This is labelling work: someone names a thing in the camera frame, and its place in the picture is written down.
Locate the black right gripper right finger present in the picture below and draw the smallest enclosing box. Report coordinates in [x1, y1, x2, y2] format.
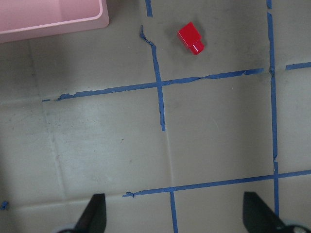
[242, 192, 288, 233]

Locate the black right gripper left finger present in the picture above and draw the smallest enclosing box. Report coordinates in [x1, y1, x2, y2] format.
[74, 193, 107, 233]

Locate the pink plastic box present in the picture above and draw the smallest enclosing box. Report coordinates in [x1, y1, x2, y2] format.
[0, 0, 109, 43]

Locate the red toy block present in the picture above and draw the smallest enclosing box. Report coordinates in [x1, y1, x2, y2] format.
[177, 22, 205, 55]

